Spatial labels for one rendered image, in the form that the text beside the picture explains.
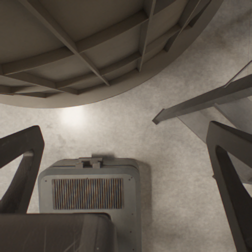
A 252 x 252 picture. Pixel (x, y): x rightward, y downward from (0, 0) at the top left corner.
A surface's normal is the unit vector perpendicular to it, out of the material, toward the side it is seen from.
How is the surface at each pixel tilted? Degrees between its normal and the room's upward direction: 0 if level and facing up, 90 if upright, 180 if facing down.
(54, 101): 0
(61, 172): 45
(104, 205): 0
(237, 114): 0
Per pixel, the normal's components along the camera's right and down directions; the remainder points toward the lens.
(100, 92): -0.03, 0.07
